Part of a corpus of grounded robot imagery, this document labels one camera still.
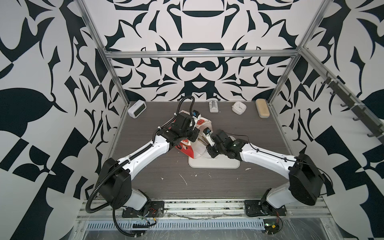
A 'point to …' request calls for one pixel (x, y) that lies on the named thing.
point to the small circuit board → (271, 226)
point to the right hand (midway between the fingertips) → (208, 145)
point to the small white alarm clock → (238, 107)
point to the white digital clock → (137, 109)
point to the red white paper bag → (195, 148)
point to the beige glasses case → (262, 108)
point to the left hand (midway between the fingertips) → (198, 126)
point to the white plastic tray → (217, 162)
